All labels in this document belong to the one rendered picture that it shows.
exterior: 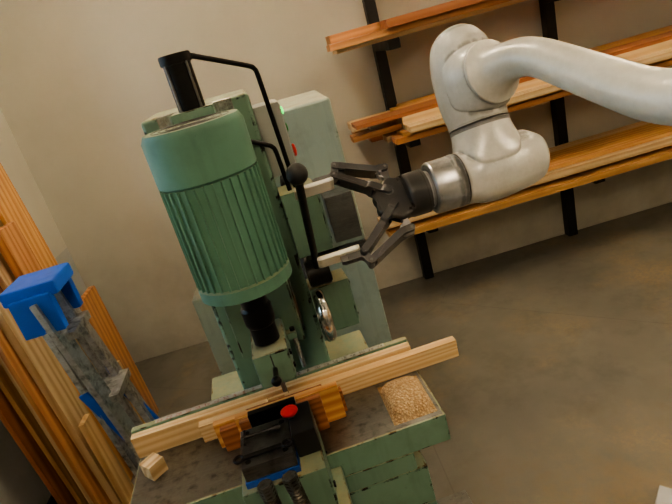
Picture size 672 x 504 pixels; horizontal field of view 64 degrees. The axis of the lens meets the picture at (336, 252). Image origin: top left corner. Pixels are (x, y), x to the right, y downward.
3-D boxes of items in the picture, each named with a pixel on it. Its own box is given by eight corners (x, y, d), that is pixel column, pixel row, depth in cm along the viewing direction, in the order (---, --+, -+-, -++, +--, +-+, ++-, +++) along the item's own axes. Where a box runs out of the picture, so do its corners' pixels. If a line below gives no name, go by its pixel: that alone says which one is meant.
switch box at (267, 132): (273, 178, 123) (251, 108, 117) (270, 170, 132) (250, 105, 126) (299, 170, 123) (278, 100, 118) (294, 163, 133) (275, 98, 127)
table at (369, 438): (126, 601, 87) (110, 575, 85) (151, 470, 115) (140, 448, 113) (474, 474, 92) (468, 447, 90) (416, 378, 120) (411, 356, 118)
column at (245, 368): (250, 414, 131) (136, 123, 105) (247, 367, 152) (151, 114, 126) (338, 384, 133) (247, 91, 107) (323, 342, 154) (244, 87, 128)
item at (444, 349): (204, 443, 109) (198, 427, 108) (205, 436, 111) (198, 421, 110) (459, 355, 114) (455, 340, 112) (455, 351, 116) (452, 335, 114)
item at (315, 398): (251, 455, 102) (239, 424, 99) (251, 449, 103) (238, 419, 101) (330, 427, 103) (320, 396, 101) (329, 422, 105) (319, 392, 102)
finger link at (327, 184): (333, 179, 91) (332, 176, 91) (294, 191, 90) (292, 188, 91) (334, 189, 94) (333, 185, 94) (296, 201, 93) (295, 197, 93)
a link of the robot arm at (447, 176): (444, 173, 97) (413, 183, 97) (451, 142, 89) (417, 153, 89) (465, 215, 93) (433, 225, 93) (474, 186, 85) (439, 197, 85)
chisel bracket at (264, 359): (265, 396, 104) (251, 359, 101) (261, 359, 117) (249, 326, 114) (302, 384, 104) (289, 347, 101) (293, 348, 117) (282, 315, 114)
